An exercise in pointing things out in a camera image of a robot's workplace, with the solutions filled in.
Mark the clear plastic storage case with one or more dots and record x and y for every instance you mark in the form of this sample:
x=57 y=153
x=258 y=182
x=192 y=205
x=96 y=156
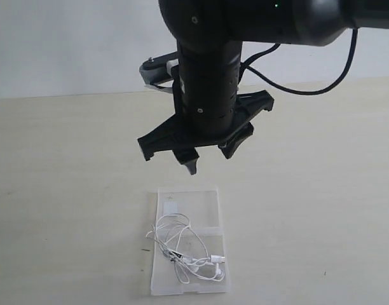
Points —
x=201 y=205

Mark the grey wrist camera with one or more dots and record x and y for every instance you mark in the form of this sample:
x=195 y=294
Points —
x=156 y=71

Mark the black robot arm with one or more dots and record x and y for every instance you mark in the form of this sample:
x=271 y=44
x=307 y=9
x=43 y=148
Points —
x=204 y=72

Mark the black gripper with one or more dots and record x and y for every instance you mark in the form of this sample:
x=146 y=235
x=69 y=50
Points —
x=182 y=136

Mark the white wired earphones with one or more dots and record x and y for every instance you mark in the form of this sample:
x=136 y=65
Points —
x=184 y=248

